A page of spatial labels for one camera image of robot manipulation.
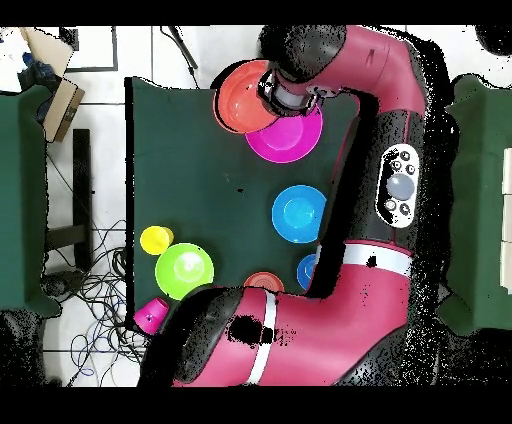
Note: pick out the black camera tripod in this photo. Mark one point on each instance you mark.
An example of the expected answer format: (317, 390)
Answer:
(184, 50)

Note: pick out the black floor frame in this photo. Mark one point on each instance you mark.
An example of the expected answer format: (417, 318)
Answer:
(92, 70)

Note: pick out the brown cardboard box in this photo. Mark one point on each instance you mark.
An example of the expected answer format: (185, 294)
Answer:
(64, 108)

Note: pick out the black pedestal leg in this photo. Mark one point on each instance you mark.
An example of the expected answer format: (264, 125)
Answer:
(60, 284)

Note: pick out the small dark blue bowl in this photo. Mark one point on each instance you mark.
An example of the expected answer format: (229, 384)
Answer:
(306, 272)

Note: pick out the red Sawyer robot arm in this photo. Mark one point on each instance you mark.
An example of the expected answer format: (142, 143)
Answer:
(340, 320)

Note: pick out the light blue bowl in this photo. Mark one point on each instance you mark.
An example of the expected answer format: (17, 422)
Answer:
(296, 214)

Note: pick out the pink cup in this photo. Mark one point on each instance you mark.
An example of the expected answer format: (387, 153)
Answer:
(152, 314)

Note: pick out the white boxes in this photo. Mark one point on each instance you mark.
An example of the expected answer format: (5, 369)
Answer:
(508, 220)

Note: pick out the green cloth covered table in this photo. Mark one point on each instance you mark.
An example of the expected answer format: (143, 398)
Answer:
(20, 200)
(476, 200)

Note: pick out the yellow cup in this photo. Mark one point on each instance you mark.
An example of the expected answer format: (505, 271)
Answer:
(155, 240)

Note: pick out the beige board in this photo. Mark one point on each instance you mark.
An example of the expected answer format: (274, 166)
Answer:
(48, 48)

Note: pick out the large pink bowl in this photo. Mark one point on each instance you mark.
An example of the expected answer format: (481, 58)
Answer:
(288, 140)

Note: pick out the large shallow orange bowl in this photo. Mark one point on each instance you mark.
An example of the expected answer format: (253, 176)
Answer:
(240, 104)

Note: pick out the dark green table cloth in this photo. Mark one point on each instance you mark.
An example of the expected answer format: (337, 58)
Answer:
(192, 180)

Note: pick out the green bowl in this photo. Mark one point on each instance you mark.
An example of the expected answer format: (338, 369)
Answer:
(184, 272)

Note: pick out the black stool frame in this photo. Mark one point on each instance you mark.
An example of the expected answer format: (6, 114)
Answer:
(82, 180)

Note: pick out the small orange bowl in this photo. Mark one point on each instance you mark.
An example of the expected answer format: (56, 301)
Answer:
(263, 280)

